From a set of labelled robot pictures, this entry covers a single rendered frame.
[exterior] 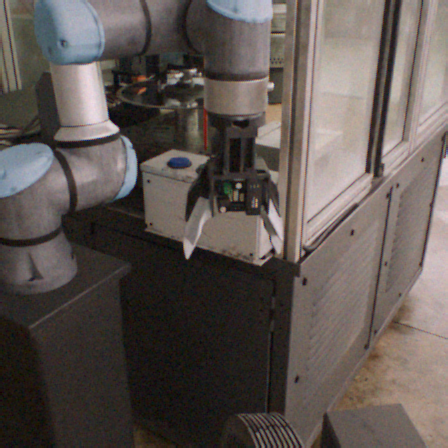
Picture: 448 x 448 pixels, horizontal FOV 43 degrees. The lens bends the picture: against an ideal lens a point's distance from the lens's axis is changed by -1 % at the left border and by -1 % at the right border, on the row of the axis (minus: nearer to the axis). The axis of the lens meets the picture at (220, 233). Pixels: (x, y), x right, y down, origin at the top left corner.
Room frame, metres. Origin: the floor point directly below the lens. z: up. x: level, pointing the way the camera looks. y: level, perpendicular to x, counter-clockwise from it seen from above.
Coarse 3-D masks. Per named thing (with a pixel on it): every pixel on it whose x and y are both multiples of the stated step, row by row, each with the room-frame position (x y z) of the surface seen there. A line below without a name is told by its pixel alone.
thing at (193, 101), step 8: (168, 80) 1.61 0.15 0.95; (176, 80) 1.61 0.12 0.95; (192, 80) 1.61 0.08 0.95; (200, 80) 1.61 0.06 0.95; (128, 88) 1.51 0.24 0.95; (136, 88) 1.51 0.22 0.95; (144, 88) 1.51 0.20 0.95; (152, 88) 1.51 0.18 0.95; (160, 88) 1.51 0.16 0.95; (128, 96) 1.42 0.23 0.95; (136, 96) 1.42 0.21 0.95; (144, 96) 1.42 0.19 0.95; (152, 96) 1.42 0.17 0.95; (160, 96) 1.42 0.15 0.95; (168, 96) 1.42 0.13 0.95; (176, 96) 1.42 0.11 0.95; (184, 96) 1.42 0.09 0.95; (192, 96) 1.42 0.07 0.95; (200, 96) 1.42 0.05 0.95; (152, 104) 1.34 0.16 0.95; (160, 104) 1.34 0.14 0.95; (168, 104) 1.34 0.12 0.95; (176, 104) 1.34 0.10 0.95; (184, 104) 1.34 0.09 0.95; (192, 104) 1.34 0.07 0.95; (200, 104) 1.34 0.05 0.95
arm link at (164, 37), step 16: (160, 0) 0.69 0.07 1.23; (176, 0) 0.71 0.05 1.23; (192, 0) 0.69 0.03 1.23; (160, 16) 0.68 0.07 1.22; (176, 16) 0.70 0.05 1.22; (160, 32) 0.68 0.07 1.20; (176, 32) 0.70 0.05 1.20; (160, 48) 0.69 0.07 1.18; (176, 48) 0.71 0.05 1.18; (192, 48) 0.69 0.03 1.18
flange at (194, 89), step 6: (174, 84) 1.51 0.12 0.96; (180, 84) 1.46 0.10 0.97; (186, 84) 1.46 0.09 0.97; (192, 84) 1.47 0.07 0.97; (198, 84) 1.51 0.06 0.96; (168, 90) 1.45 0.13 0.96; (174, 90) 1.44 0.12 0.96; (180, 90) 1.44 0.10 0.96; (186, 90) 1.44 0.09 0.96; (192, 90) 1.44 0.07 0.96; (198, 90) 1.44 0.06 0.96
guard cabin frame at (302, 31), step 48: (0, 0) 2.42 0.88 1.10; (288, 0) 0.96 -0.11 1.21; (432, 0) 1.57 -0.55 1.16; (0, 48) 2.39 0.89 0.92; (288, 48) 0.96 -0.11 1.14; (384, 48) 1.30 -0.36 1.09; (288, 96) 0.96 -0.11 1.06; (384, 96) 1.37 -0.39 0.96; (288, 144) 0.96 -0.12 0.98; (288, 192) 0.96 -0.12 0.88; (288, 240) 0.95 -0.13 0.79
